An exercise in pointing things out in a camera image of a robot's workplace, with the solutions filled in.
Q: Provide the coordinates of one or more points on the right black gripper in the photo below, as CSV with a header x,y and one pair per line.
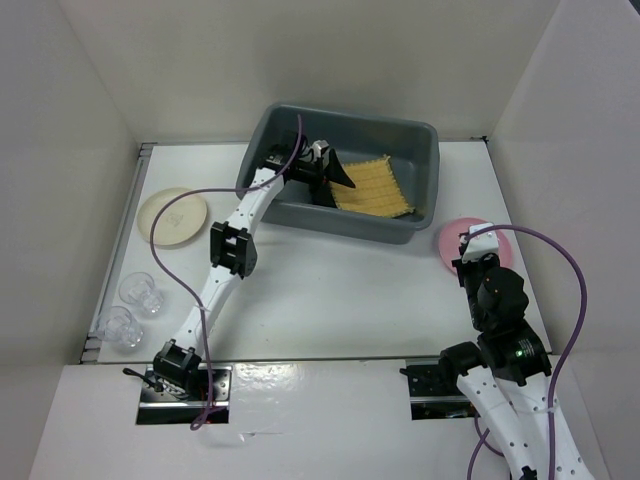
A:
x,y
460,265

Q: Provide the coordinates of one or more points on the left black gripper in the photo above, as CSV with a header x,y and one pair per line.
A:
x,y
333,172

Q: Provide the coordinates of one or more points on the yellow woven bamboo mat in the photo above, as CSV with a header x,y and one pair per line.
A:
x,y
376,192

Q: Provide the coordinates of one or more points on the cream bear plate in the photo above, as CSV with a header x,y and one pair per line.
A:
x,y
179,222

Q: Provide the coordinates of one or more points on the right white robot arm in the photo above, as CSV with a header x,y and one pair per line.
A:
x,y
506,375

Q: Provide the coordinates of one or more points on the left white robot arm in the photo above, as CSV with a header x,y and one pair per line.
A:
x,y
233,254

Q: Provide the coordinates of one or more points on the grey plastic bin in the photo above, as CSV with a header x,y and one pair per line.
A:
x,y
414,159

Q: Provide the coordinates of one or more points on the pink bear plate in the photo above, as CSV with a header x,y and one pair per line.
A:
x,y
451,237

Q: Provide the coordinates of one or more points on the clear glass cup far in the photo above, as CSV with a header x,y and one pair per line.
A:
x,y
139,289

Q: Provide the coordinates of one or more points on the clear glass cup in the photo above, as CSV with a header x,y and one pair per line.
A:
x,y
139,289
117,325

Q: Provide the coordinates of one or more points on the clear glass cup near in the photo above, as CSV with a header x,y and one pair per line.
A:
x,y
117,325

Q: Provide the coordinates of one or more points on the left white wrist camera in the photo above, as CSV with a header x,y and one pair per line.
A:
x,y
319,148

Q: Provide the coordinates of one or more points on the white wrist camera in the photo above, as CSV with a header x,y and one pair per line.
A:
x,y
474,246
319,148

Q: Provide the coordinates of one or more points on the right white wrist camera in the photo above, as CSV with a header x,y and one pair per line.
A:
x,y
474,246

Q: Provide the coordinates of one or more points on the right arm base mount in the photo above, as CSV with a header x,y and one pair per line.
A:
x,y
431,396

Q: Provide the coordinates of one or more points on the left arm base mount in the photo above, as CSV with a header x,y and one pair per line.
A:
x,y
163,404

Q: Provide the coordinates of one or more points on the aluminium frame rail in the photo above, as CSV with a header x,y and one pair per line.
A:
x,y
92,344

